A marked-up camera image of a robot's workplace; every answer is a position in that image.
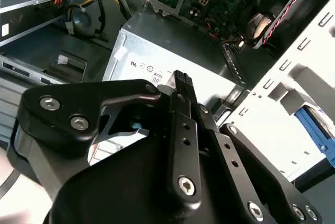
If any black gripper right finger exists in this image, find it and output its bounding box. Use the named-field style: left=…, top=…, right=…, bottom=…
left=192, top=84, right=325, bottom=224

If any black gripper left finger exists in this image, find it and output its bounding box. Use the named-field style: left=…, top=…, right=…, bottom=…
left=20, top=69, right=203, bottom=205

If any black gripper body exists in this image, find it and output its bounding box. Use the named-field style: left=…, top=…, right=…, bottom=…
left=6, top=123, right=238, bottom=224

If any hard disk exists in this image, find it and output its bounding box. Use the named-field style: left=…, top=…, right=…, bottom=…
left=293, top=104, right=335, bottom=169

